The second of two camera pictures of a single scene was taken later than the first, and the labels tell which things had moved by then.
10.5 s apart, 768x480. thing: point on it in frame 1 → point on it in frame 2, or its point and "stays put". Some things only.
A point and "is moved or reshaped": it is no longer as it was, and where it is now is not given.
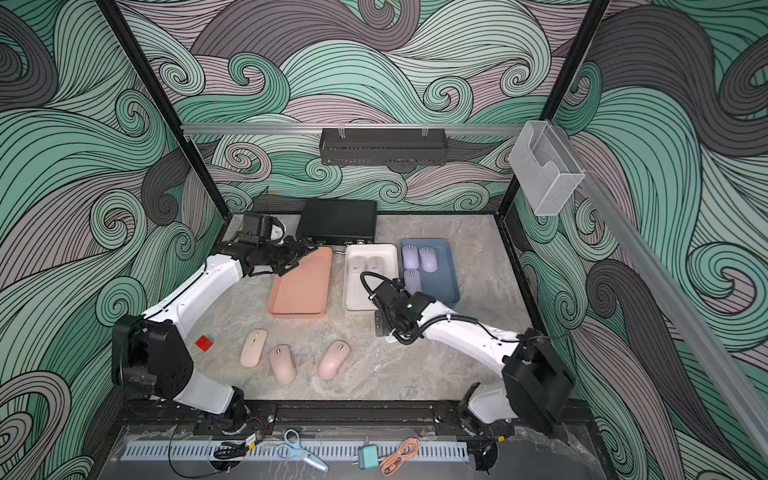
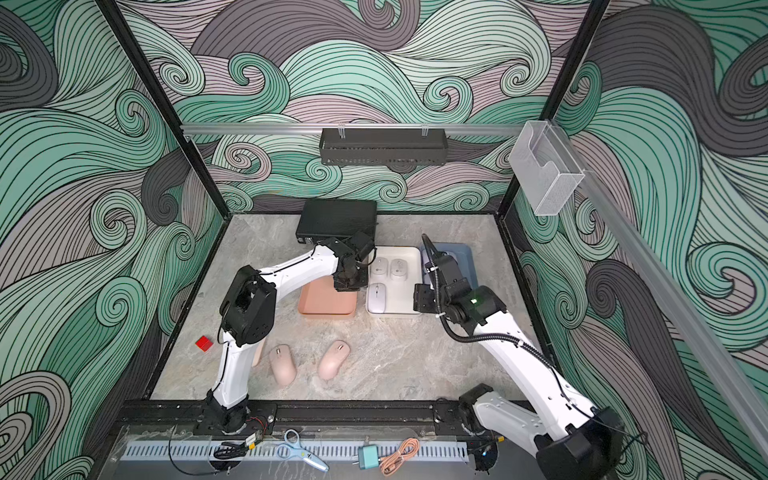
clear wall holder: (544, 167) stays put
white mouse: (376, 264) → (398, 269)
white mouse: (357, 264) is moved or reshaped
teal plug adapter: (368, 456) stays put
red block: (204, 343) stays put
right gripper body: (390, 323) → (429, 300)
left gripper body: (280, 257) → (355, 281)
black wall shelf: (379, 146) stays put
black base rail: (379, 416) stays put
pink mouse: (336, 353) stays put
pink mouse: (283, 364) stays put
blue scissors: (293, 448) stays put
